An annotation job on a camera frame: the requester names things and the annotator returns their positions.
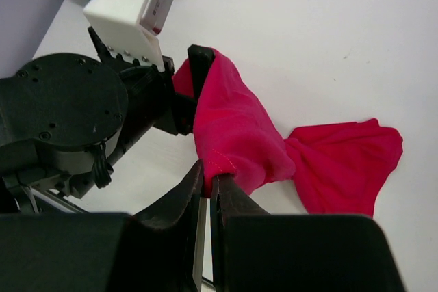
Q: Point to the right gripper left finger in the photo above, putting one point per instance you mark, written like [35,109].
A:
[175,236]

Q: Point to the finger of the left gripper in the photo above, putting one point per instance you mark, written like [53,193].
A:
[200,60]

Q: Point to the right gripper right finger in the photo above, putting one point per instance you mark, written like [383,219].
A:
[238,237]

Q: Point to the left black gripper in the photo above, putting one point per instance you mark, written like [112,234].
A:
[66,118]

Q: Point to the magenta t shirt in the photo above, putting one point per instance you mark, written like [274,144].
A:
[336,168]

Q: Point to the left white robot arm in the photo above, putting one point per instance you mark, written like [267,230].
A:
[67,119]

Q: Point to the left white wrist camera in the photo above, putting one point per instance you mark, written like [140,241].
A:
[129,28]

